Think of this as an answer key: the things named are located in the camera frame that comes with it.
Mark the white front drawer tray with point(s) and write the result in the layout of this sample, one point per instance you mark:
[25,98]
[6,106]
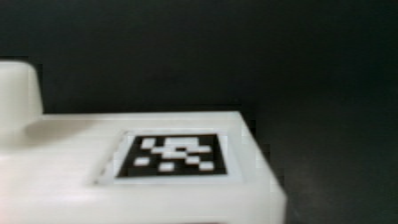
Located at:
[139,168]

